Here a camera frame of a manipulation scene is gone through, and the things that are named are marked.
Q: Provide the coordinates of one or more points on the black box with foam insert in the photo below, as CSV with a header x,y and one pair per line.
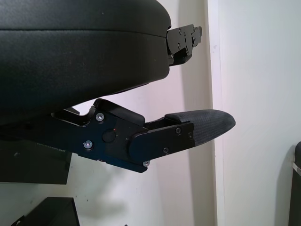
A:
x,y
51,213

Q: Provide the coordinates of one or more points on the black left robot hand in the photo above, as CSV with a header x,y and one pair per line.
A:
x,y
70,58

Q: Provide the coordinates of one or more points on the black background bin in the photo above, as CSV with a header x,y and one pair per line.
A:
x,y
296,188

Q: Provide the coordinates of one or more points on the black RealSense box lid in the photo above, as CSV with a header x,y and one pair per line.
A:
x,y
33,167

